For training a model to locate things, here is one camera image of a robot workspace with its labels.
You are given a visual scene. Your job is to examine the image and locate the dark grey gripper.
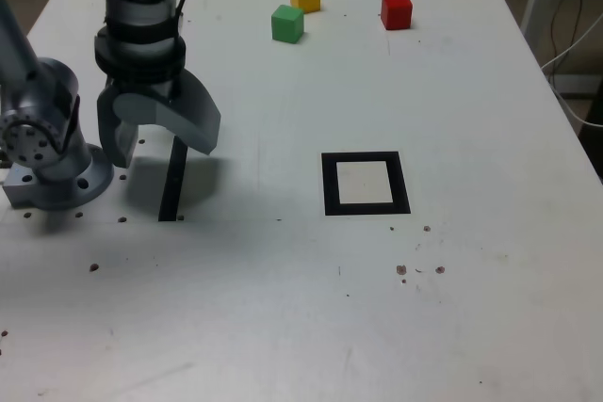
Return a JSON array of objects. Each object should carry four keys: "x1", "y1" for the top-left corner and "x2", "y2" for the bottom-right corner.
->
[{"x1": 96, "y1": 67, "x2": 222, "y2": 169}]

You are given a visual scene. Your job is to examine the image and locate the green cube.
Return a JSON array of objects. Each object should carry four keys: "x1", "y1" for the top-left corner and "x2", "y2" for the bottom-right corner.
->
[{"x1": 270, "y1": 4, "x2": 305, "y2": 44}]

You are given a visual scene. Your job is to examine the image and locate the red cube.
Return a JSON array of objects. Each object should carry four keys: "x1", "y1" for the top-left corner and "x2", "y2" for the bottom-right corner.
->
[{"x1": 380, "y1": 0, "x2": 415, "y2": 31}]

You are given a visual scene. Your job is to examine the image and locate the black tape square outline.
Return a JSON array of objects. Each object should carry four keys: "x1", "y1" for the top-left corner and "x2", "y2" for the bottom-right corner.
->
[{"x1": 320, "y1": 151, "x2": 412, "y2": 217}]

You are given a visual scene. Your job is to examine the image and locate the black tape strip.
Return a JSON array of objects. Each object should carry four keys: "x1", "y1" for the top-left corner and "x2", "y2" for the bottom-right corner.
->
[{"x1": 157, "y1": 136, "x2": 189, "y2": 223}]

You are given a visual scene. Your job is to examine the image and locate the black hanging cable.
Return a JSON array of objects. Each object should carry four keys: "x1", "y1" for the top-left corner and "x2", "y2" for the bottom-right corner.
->
[{"x1": 549, "y1": 0, "x2": 590, "y2": 74}]

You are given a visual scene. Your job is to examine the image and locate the white cable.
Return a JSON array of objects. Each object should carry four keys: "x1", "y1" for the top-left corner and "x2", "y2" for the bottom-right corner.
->
[{"x1": 540, "y1": 10, "x2": 603, "y2": 129}]

